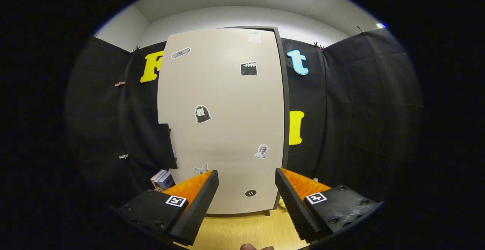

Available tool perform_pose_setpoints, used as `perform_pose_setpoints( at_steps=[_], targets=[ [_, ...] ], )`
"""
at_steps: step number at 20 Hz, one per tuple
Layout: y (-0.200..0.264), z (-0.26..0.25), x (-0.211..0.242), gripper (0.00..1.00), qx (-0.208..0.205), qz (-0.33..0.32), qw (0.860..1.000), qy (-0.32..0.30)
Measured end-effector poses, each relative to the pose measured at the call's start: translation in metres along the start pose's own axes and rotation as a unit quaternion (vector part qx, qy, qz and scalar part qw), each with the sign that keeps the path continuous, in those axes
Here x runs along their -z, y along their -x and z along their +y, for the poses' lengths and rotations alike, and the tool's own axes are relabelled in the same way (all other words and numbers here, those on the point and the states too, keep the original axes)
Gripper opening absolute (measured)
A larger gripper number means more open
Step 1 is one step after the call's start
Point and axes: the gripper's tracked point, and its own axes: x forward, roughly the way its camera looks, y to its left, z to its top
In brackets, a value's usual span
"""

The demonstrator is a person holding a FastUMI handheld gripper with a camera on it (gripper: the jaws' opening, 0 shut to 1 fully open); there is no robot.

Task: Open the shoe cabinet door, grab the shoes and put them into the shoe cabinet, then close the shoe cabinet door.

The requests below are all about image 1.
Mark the black door handle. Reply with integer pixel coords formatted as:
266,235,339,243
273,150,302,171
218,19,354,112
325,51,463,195
157,123,178,170

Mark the black backdrop cloth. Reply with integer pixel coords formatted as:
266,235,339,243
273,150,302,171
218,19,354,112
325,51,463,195
66,28,423,213

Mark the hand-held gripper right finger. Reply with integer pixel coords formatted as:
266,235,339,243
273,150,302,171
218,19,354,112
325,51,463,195
275,167,382,243

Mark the blue cover book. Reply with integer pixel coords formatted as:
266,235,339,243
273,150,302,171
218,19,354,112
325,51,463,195
157,170,175,192

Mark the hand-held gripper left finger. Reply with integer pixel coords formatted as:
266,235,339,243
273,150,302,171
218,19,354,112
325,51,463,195
114,170,219,246

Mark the grey shoe cabinet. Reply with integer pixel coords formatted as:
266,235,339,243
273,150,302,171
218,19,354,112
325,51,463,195
220,26,291,216

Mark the white book with striped spine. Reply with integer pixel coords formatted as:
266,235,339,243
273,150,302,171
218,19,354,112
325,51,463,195
150,169,164,190

